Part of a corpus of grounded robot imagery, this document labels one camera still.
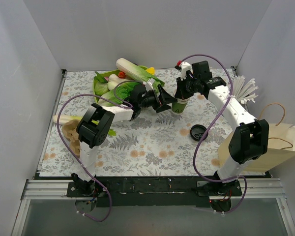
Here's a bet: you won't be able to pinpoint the green paper coffee cup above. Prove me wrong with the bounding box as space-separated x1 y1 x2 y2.
171 98 189 114

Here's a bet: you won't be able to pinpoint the black plastic cup lid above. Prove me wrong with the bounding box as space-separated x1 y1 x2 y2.
190 124 208 142

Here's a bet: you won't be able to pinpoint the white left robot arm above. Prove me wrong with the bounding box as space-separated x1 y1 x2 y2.
76 84 177 197

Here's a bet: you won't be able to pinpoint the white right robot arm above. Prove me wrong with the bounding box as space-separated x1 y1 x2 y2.
175 61 269 196

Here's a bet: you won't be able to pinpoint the yellow pepper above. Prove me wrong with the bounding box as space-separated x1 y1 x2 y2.
146 67 155 75

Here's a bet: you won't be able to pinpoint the napa cabbage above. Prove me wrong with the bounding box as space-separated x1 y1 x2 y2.
116 58 165 92

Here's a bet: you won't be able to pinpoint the green lettuce head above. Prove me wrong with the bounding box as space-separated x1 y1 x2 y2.
98 85 136 108

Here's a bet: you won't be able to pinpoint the floral table mat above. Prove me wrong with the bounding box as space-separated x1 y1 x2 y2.
39 69 232 177

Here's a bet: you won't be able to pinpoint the red orange pepper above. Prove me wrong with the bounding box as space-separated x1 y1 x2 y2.
118 71 126 79

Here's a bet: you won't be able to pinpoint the white bok choy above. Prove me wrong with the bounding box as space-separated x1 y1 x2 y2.
107 74 124 90

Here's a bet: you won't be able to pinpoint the white wrapped straws bundle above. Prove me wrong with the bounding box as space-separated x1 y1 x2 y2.
232 76 259 105

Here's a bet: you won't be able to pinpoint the green vegetable tray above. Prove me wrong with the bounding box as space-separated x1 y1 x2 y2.
93 66 146 104

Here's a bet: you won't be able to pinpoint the brown cardboard cup carrier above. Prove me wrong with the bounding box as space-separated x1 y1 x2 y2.
62 120 81 158

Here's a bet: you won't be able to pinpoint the green celery stalks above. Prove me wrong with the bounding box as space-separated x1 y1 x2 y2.
53 115 117 136

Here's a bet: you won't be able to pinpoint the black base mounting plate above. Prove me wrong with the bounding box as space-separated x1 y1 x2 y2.
66 174 243 207

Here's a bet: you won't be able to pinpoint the brown paper bag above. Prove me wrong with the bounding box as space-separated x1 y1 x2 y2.
217 102 295 173

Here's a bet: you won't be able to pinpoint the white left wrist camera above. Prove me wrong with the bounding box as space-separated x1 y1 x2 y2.
144 78 156 91

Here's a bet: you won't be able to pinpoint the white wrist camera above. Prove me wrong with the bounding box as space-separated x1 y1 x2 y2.
144 78 156 91
175 61 193 80

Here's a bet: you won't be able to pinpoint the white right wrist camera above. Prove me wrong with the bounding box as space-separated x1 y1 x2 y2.
175 61 193 80

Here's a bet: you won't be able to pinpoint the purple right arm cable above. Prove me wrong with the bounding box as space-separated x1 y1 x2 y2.
179 53 248 214

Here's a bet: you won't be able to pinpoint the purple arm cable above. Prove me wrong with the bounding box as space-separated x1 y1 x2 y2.
179 53 248 214
57 85 113 223

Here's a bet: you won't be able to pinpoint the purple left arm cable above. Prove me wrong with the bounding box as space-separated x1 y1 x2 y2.
57 85 113 223

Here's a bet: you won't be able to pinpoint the aluminium frame rail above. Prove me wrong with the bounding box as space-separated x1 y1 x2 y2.
22 178 286 200

